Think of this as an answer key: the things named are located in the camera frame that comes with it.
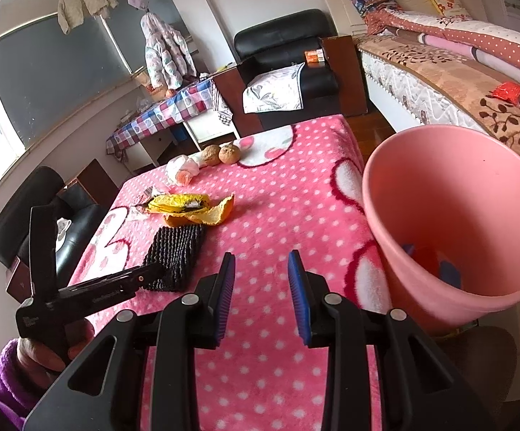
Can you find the white quilted mattress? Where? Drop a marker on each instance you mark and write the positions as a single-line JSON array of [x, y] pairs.
[[403, 94]]

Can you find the black knitted cloth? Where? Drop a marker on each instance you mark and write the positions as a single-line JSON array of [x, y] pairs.
[[174, 251]]

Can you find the orange box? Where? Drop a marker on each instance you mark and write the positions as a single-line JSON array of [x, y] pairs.
[[314, 57]]

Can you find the white desk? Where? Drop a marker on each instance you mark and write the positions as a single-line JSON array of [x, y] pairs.
[[206, 130]]

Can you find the black leather armchair with white rag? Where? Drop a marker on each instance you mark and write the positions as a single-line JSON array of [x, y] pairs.
[[35, 197]]

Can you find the walnut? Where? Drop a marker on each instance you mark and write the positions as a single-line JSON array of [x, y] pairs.
[[210, 156], [229, 152]]

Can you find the red polka-dot rolled quilt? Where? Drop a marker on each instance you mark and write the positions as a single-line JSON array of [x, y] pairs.
[[488, 40]]

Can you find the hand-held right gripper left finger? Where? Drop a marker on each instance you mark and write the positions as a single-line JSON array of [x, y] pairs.
[[226, 287]]

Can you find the small white rag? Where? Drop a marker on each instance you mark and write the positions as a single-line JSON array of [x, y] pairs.
[[64, 226]]

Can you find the yellow floral pillow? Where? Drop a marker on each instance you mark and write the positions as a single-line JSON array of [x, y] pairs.
[[448, 5]]

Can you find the colourful printed pillow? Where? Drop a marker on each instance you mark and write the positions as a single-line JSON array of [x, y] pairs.
[[372, 0]]

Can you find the beige hanging sweater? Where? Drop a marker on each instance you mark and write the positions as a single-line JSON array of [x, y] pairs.
[[80, 4]]

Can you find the pink polka-dot printed blanket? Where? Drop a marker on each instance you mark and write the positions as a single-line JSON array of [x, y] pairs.
[[286, 197]]

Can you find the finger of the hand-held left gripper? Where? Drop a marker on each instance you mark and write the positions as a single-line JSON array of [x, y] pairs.
[[42, 251], [116, 280]]

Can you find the red packet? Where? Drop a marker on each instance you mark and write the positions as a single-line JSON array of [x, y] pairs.
[[506, 92]]

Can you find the person's left hand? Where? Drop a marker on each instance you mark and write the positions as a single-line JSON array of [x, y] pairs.
[[40, 357]]

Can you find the black leather armchair with floral cloth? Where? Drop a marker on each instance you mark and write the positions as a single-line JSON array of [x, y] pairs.
[[282, 36]]

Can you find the brown paper bag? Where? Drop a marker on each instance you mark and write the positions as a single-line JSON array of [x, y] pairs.
[[145, 81]]

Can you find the yellow plastic bag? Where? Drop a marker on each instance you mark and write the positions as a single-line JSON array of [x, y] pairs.
[[170, 202]]

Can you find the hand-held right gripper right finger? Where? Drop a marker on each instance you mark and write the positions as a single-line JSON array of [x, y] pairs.
[[298, 296]]

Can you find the small checkered hanging cloth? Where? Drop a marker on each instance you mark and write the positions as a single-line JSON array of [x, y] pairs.
[[223, 114]]

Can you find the white floral puffy jacket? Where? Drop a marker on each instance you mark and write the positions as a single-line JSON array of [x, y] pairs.
[[165, 54]]

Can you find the white red printed plastic bag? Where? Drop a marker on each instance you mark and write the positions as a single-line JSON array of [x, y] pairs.
[[181, 166]]

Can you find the bed with patterned bedding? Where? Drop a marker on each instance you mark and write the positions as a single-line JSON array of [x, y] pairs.
[[466, 76]]

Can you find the person's left forearm purple sleeve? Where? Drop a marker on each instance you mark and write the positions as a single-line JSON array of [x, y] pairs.
[[4, 386]]

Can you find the pink plastic bin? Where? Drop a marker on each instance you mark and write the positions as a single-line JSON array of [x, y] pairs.
[[421, 179]]

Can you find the checkered cloth table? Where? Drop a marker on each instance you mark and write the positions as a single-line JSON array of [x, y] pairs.
[[170, 107]]

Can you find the blue foam fruit net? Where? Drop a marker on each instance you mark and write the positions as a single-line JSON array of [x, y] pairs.
[[450, 274]]

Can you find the white headboard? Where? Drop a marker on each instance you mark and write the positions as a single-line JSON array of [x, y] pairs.
[[331, 4]]

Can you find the blue container under desk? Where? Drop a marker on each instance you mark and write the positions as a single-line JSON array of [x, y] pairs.
[[180, 134]]

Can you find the yellow foam fruit net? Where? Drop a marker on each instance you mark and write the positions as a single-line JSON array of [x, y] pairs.
[[217, 216]]

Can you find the white floral cloth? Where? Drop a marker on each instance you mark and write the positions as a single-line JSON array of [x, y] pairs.
[[273, 90]]

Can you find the clear plastic packaging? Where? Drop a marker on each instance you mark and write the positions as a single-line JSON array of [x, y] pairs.
[[145, 195]]

